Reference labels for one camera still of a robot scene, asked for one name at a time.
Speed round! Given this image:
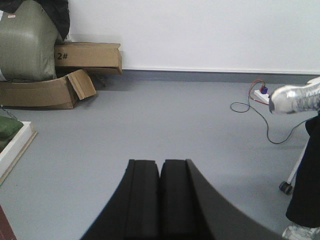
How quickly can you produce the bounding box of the brown wooden door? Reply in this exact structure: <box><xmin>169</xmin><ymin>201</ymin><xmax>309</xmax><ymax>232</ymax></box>
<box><xmin>0</xmin><ymin>207</ymin><xmax>17</xmax><ymax>240</ymax></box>

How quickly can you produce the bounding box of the upper green sandbag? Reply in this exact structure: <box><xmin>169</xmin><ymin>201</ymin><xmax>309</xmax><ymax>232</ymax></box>
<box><xmin>0</xmin><ymin>116</ymin><xmax>24</xmax><ymax>140</ymax></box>

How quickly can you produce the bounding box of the open cardboard box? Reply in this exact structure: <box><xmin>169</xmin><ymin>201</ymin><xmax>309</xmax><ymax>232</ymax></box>
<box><xmin>0</xmin><ymin>69</ymin><xmax>97</xmax><ymax>109</ymax></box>

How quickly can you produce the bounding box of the white sneaker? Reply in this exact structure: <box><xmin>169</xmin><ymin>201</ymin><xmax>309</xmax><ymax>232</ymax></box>
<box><xmin>281</xmin><ymin>223</ymin><xmax>320</xmax><ymax>240</ymax></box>

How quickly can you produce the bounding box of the steel guy wire with turnbuckle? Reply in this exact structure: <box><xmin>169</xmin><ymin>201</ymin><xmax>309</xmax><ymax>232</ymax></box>
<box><xmin>0</xmin><ymin>104</ymin><xmax>18</xmax><ymax>122</ymax></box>

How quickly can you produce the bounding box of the green sandbag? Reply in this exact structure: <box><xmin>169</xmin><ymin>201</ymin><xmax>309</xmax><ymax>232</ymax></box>
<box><xmin>0</xmin><ymin>137</ymin><xmax>11</xmax><ymax>152</ymax></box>
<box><xmin>0</xmin><ymin>116</ymin><xmax>24</xmax><ymax>140</ymax></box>

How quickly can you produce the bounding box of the chair caster wheel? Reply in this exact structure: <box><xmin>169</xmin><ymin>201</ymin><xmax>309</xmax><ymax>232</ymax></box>
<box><xmin>278</xmin><ymin>145</ymin><xmax>306</xmax><ymax>195</ymax></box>

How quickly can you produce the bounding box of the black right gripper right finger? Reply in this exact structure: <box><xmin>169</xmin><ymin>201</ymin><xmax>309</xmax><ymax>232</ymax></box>
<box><xmin>160</xmin><ymin>159</ymin><xmax>282</xmax><ymax>240</ymax></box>

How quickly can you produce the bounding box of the flat cardboard box labelled 2#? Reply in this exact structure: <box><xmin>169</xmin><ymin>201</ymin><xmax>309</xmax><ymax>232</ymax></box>
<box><xmin>54</xmin><ymin>42</ymin><xmax>122</xmax><ymax>75</ymax></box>

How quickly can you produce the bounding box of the lower green sandbag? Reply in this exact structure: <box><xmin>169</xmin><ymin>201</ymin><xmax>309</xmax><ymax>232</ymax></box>
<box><xmin>0</xmin><ymin>137</ymin><xmax>11</xmax><ymax>152</ymax></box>

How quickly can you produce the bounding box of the white wooden edge rail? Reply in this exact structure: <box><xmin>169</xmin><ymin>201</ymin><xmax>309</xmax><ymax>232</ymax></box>
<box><xmin>0</xmin><ymin>121</ymin><xmax>38</xmax><ymax>185</ymax></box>

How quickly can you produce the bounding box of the black trouser leg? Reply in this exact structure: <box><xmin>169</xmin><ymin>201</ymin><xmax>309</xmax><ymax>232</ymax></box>
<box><xmin>286</xmin><ymin>116</ymin><xmax>320</xmax><ymax>228</ymax></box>

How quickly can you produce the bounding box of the white power strip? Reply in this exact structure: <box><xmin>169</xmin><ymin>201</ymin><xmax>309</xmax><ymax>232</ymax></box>
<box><xmin>253</xmin><ymin>85</ymin><xmax>270</xmax><ymax>105</ymax></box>

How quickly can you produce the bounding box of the large olive woven sack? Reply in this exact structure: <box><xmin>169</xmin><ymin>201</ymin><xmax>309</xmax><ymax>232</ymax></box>
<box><xmin>0</xmin><ymin>0</ymin><xmax>60</xmax><ymax>82</ymax></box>

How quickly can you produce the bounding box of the raised silver sneaker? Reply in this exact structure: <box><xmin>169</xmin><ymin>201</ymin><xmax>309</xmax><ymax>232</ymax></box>
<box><xmin>268</xmin><ymin>77</ymin><xmax>320</xmax><ymax>115</ymax></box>

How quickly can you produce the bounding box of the black curved right gripper left finger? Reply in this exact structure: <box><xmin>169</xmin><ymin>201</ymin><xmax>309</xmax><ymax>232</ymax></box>
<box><xmin>82</xmin><ymin>159</ymin><xmax>160</xmax><ymax>240</ymax></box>

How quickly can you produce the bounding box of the black jacket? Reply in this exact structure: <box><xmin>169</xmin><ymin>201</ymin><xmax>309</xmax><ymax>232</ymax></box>
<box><xmin>38</xmin><ymin>0</ymin><xmax>70</xmax><ymax>41</ymax></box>

